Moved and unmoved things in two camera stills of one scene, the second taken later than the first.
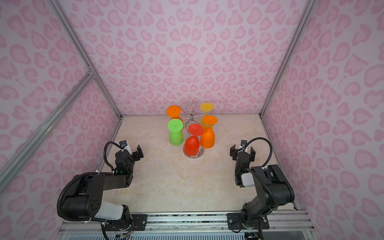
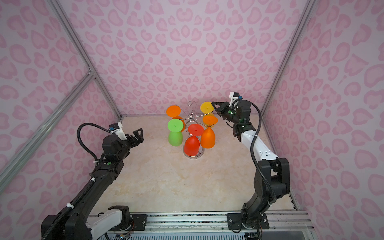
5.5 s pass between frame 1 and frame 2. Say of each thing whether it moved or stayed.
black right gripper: moved
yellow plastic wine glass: stayed
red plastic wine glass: stayed
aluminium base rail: stayed
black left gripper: moved
